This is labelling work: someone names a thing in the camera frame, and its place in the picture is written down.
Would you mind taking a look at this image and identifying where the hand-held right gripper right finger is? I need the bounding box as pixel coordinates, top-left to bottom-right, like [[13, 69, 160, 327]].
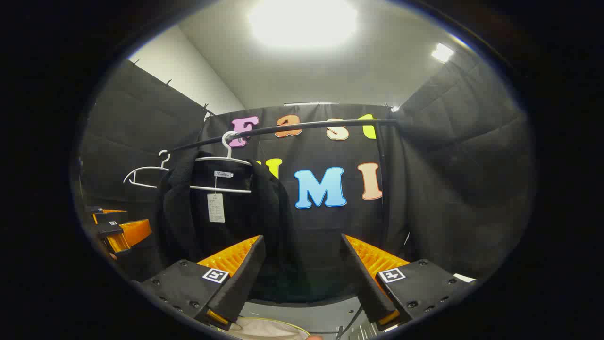
[[340, 233, 477, 332]]

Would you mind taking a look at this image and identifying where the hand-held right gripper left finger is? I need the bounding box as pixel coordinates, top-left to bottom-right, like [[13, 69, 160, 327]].
[[141, 234, 267, 331]]

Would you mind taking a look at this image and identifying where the beige laundry hamper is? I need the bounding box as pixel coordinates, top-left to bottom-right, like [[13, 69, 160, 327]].
[[226, 317, 312, 340]]

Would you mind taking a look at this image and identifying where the black knit jacket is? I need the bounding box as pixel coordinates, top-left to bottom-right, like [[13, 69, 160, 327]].
[[156, 150, 307, 303]]

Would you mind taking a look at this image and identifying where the small white clothes hanger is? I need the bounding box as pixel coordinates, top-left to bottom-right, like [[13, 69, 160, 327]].
[[123, 150, 171, 189]]

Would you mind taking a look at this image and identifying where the large white clothes hanger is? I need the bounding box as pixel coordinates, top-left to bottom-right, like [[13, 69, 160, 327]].
[[190, 131, 253, 194]]

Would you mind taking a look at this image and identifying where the black backdrop cloth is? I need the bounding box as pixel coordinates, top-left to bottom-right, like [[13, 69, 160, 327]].
[[78, 50, 536, 303]]

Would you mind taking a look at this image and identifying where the small square ceiling light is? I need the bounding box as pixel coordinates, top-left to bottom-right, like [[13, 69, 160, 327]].
[[431, 42, 454, 63]]

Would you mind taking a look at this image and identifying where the large round ceiling light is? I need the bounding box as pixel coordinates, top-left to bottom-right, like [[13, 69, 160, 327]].
[[248, 0, 359, 50]]

